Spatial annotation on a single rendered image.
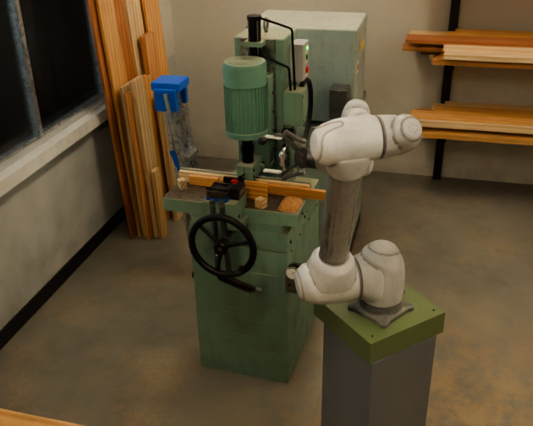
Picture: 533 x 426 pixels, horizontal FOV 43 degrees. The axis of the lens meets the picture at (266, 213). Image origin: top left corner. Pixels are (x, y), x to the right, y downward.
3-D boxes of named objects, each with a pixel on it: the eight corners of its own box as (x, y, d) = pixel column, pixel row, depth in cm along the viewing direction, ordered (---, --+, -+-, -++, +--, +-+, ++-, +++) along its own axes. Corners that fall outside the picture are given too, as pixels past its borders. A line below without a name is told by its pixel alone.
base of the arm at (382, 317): (421, 303, 249) (423, 292, 247) (384, 330, 236) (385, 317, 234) (383, 285, 262) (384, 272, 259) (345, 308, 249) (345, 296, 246)
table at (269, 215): (153, 220, 281) (151, 207, 278) (182, 189, 307) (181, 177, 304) (292, 239, 265) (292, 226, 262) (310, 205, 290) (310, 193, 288)
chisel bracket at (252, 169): (237, 183, 285) (236, 166, 282) (247, 171, 297) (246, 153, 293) (253, 186, 283) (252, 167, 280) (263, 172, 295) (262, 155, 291)
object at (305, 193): (189, 184, 298) (189, 176, 296) (190, 182, 299) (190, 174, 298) (326, 200, 281) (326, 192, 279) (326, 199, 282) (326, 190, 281)
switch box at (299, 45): (289, 80, 291) (289, 43, 284) (295, 74, 300) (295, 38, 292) (303, 81, 290) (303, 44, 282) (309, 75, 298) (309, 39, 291)
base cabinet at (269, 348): (199, 366, 325) (188, 239, 292) (239, 300, 373) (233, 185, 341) (288, 384, 312) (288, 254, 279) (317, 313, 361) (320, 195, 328)
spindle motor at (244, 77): (219, 139, 274) (215, 65, 260) (233, 125, 289) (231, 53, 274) (260, 144, 269) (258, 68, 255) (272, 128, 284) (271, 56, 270)
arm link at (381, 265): (410, 304, 240) (414, 252, 229) (362, 312, 236) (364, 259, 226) (393, 281, 254) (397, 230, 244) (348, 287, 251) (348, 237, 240)
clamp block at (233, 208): (203, 220, 274) (201, 200, 269) (215, 205, 285) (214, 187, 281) (237, 225, 269) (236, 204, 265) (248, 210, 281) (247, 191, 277)
